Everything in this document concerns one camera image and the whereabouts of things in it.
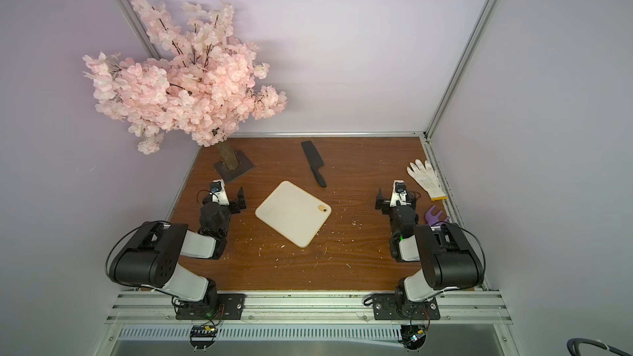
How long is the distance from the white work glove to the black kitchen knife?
399 millimetres

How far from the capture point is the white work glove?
1012 mm

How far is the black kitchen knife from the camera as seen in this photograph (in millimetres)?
1058
